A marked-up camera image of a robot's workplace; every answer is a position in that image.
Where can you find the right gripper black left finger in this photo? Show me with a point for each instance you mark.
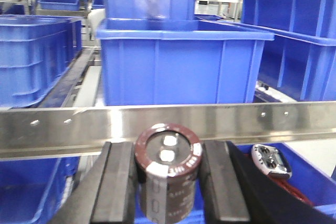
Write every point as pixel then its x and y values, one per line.
pixel 107 193

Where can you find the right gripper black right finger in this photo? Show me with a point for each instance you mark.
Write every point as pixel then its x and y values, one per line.
pixel 236 191

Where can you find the brown cylindrical capacitor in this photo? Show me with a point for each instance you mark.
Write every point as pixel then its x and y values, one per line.
pixel 168 157

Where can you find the blue bin below left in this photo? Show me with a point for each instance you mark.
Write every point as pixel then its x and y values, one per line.
pixel 32 190

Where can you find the large blue bin right lower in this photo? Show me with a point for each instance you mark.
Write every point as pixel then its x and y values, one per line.
pixel 298 65

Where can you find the large blue bin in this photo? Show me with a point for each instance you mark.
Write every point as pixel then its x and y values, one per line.
pixel 298 65
pixel 308 17

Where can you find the small blue bin background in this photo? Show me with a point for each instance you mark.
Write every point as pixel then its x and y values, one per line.
pixel 72 5

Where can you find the large blue bin right upper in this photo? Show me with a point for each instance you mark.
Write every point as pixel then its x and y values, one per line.
pixel 308 17

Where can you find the white handheld device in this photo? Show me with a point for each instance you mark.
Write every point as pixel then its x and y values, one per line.
pixel 271 161

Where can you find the steel shelf front rail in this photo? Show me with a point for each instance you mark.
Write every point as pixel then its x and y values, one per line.
pixel 60 132

